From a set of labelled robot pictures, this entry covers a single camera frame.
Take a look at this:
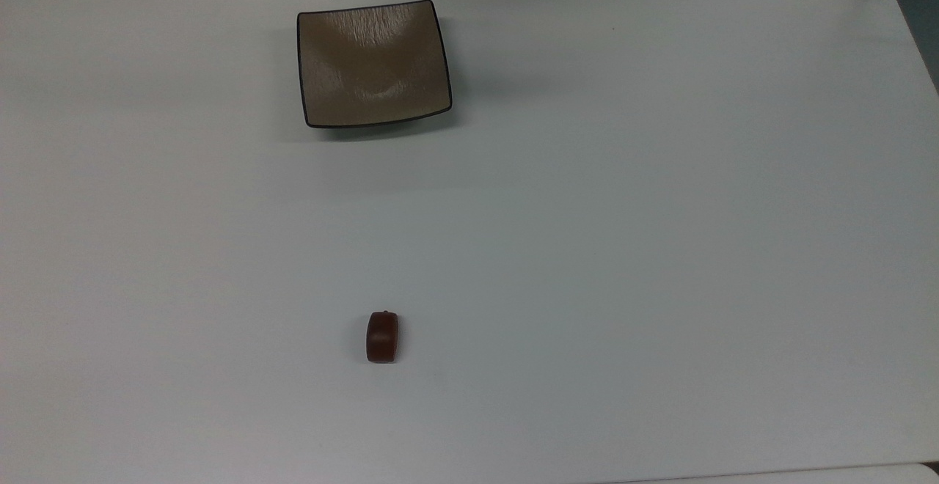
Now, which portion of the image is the square brown ceramic plate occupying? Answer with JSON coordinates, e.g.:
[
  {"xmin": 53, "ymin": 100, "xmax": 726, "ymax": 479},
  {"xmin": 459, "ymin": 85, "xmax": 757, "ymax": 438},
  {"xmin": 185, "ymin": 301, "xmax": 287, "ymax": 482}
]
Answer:
[{"xmin": 296, "ymin": 0, "xmax": 453, "ymax": 130}]

